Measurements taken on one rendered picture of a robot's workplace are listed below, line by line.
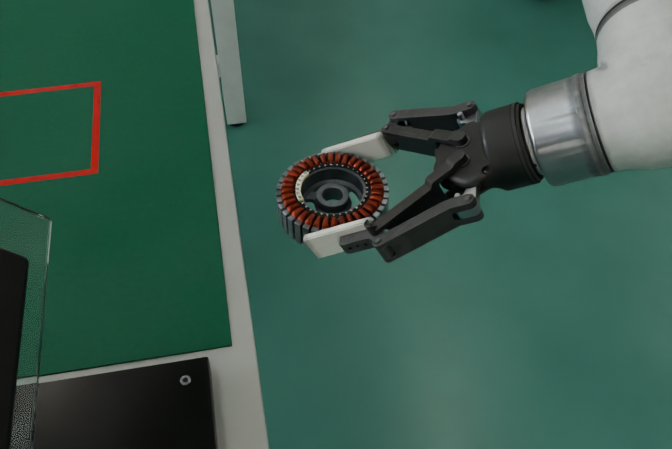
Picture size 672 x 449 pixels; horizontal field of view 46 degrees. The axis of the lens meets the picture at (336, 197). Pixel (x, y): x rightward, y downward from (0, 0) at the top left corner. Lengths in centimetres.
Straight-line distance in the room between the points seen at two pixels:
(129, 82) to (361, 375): 81
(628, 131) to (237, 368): 38
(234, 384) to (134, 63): 47
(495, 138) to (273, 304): 103
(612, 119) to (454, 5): 186
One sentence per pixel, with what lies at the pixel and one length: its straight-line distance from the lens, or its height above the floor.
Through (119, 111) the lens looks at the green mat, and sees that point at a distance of 95.
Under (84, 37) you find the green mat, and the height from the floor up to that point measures 75.
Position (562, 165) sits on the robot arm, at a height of 88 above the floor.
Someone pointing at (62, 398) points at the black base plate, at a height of 77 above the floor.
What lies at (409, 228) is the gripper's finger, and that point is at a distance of 69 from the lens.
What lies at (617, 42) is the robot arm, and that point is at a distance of 70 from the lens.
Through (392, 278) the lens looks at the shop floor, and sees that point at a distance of 169.
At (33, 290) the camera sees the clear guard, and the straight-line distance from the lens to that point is 44.
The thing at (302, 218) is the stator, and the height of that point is 78.
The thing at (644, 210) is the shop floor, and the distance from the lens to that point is 195.
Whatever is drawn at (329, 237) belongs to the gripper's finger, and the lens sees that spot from 73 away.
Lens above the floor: 134
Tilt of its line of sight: 47 degrees down
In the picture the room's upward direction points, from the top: straight up
